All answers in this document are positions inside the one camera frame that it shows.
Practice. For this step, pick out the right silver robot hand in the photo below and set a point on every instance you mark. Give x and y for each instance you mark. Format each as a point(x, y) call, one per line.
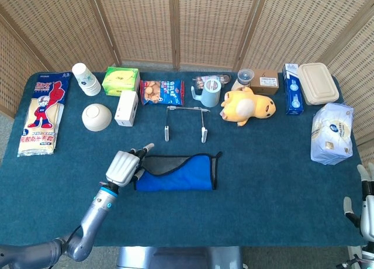
point(368, 219)

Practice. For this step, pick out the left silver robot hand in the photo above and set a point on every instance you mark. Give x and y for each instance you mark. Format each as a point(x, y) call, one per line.
point(122, 168)

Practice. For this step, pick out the grey and blue cloth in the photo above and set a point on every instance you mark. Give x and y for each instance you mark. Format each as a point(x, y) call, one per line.
point(181, 178)

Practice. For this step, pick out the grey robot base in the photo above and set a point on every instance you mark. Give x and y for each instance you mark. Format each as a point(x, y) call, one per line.
point(181, 258)

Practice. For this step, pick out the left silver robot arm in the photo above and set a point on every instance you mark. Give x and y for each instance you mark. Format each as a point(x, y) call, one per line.
point(90, 219)

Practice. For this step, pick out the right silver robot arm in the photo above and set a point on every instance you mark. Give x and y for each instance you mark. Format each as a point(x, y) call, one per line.
point(365, 258)

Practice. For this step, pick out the tissue paper pack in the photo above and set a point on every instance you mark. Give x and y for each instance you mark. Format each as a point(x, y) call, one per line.
point(331, 134)

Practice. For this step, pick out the upturned beige bowl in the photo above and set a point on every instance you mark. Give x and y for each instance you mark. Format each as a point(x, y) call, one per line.
point(96, 117)

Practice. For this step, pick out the white cardboard box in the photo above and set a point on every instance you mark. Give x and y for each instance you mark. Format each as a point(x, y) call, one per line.
point(125, 108)

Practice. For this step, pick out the blue biscuit bag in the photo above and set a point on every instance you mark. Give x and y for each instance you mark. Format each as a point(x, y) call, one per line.
point(163, 92)

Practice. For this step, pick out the green tissue box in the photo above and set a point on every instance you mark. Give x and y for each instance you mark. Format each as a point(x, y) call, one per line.
point(119, 79)

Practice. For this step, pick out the stack of paper cups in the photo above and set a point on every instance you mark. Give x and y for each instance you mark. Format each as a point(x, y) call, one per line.
point(87, 82)

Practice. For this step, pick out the rubber gloves package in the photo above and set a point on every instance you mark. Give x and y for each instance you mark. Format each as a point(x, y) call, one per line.
point(41, 114)

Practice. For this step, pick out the blue table cloth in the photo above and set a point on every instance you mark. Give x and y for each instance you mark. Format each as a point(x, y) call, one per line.
point(263, 199)

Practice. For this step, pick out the light blue mug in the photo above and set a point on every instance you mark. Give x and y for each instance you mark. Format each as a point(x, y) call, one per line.
point(211, 95)

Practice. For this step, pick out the yellow plush toy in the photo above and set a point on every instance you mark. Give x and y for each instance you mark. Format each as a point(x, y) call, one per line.
point(248, 105)

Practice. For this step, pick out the beige lidded food container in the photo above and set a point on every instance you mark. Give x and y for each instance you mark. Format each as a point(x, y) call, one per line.
point(318, 83)

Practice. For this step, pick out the woven folding screen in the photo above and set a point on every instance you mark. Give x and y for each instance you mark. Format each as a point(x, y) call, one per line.
point(140, 23)

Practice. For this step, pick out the blue and white box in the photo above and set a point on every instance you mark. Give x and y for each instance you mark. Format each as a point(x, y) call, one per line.
point(293, 93)

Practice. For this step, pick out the jar with clear lid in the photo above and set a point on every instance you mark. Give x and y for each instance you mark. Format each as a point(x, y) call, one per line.
point(245, 77)

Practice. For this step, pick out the brown cardboard box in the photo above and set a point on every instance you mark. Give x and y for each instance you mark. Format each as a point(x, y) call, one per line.
point(264, 83)

